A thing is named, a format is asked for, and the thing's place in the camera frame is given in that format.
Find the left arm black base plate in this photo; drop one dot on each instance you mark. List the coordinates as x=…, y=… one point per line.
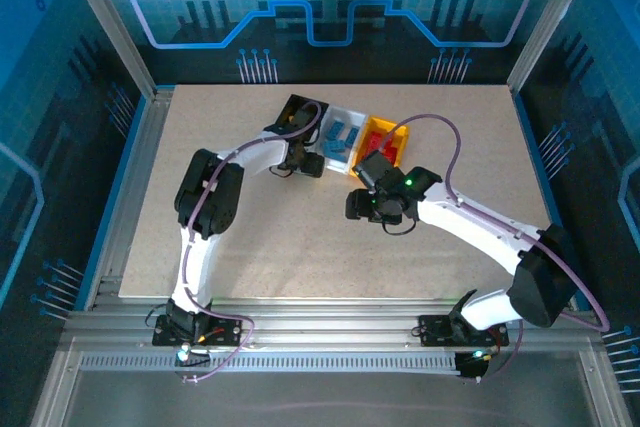
x=232, y=332

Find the aluminium side rail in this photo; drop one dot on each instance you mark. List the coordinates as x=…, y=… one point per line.
x=130, y=197

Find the black plastic bin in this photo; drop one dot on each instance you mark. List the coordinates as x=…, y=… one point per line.
x=300, y=98

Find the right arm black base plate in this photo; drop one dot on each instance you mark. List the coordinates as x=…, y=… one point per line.
x=432, y=329

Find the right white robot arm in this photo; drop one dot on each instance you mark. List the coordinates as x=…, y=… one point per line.
x=475, y=229

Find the aluminium frame rail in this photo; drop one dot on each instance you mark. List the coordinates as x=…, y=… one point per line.
x=330, y=324

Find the aluminium upright post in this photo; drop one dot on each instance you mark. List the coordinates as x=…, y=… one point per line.
x=550, y=22
x=107, y=22

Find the yellow plastic bin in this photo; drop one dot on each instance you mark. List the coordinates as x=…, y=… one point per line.
x=382, y=123

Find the white plastic bin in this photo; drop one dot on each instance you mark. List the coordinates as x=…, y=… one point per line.
x=357, y=117

